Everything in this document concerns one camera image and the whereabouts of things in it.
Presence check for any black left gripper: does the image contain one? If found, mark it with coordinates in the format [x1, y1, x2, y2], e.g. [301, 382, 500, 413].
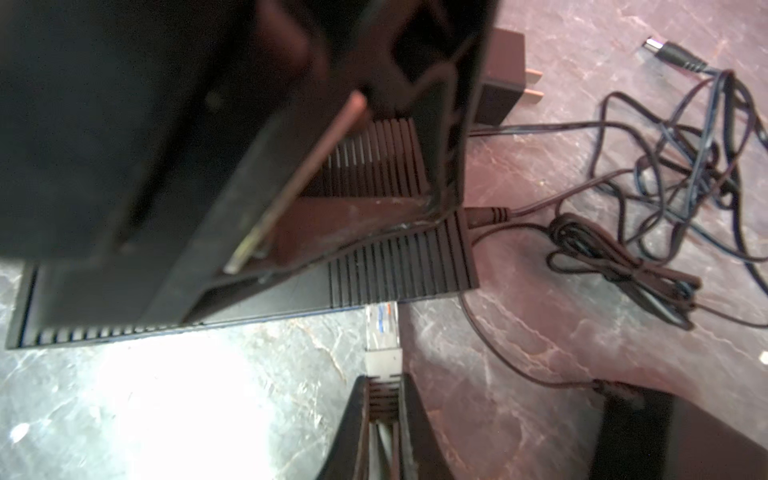
[1, 1, 497, 324]

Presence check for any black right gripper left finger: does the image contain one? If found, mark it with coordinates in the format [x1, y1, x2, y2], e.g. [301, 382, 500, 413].
[316, 376, 369, 480]

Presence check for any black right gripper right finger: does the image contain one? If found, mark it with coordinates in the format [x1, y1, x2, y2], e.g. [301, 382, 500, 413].
[398, 373, 455, 480]

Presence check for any black network switch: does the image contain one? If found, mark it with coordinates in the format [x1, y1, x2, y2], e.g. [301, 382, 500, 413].
[6, 118, 479, 350]

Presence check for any black power adapter near switch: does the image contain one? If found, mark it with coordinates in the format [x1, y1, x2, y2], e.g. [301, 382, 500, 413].
[458, 35, 768, 480]

